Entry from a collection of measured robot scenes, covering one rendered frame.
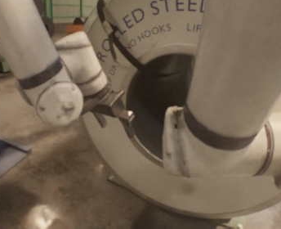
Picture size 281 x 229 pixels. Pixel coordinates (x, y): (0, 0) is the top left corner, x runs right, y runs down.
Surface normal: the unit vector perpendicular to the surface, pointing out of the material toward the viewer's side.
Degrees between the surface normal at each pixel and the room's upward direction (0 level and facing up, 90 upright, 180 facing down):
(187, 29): 90
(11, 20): 93
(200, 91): 99
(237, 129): 111
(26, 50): 93
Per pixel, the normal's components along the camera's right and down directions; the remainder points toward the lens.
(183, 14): -0.47, 0.35
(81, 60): 0.62, 0.35
